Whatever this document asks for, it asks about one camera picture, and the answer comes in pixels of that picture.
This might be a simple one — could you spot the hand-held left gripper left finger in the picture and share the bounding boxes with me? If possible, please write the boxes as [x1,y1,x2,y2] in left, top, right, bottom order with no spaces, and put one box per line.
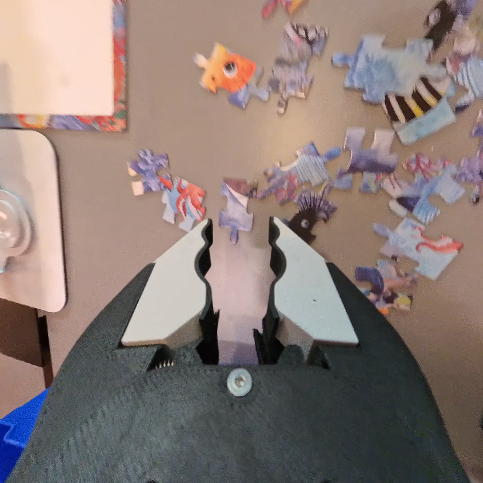
[121,219,220,365]

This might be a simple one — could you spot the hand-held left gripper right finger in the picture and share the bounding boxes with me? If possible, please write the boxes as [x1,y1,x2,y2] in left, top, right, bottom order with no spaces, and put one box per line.
[252,217,360,366]

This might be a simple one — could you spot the black sea urchin puzzle piece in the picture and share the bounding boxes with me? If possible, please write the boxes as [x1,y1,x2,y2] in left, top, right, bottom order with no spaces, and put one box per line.
[287,190,338,245]

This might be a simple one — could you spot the red octopus puzzle piece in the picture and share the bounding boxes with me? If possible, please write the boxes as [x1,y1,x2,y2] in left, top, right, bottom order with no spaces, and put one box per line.
[162,177,207,232]

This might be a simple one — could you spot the striped fish puzzle piece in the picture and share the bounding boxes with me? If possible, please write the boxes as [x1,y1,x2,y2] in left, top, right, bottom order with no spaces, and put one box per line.
[381,75,457,146]

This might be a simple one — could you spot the jigsaw puzzle pieces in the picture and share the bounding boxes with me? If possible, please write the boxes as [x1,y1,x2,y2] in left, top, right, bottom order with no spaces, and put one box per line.
[128,22,483,313]

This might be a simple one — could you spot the urchin and green puzzle piece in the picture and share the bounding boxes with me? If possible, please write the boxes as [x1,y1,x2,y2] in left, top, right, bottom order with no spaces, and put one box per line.
[424,0,480,46]

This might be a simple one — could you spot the blue plastic bin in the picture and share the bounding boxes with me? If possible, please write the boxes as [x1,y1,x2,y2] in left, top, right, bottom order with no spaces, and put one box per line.
[0,387,50,483]

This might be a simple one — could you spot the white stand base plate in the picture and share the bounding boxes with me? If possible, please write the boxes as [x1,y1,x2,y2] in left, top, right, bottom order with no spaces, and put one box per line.
[0,129,68,314]

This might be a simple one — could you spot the puzzle frame board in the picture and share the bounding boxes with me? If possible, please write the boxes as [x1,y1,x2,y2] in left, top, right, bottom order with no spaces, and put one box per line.
[0,0,128,133]

